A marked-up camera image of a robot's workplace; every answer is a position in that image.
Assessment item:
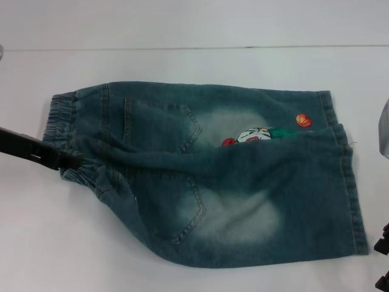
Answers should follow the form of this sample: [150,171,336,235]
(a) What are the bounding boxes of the blue denim shorts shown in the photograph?
[42,80,370,268]

